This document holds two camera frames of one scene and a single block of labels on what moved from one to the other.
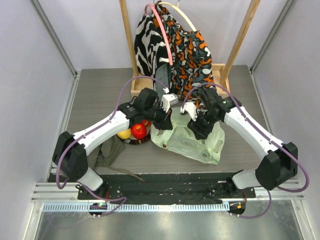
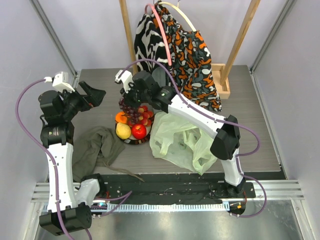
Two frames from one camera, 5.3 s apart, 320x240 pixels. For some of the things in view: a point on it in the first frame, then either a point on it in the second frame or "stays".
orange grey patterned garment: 191,57 stays
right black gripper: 199,127 -> 133,97
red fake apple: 139,131 stays
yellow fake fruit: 124,134 stays
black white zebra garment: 150,48 stays
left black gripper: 164,123 -> 94,96
